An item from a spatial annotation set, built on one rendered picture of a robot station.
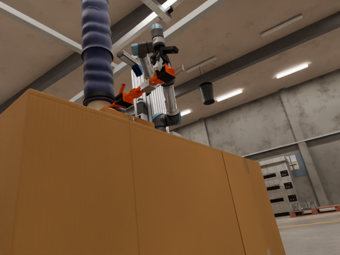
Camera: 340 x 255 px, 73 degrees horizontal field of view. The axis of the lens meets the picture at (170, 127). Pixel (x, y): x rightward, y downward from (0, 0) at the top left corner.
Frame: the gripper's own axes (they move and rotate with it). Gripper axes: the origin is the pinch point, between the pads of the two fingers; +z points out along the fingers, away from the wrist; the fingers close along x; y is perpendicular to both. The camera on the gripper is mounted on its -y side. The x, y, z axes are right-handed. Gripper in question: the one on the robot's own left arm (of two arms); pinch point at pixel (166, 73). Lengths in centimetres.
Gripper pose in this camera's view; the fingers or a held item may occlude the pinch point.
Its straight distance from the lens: 132.1
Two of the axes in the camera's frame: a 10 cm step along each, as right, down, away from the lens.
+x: -6.2, -2.1, -7.5
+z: 1.4, 9.2, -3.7
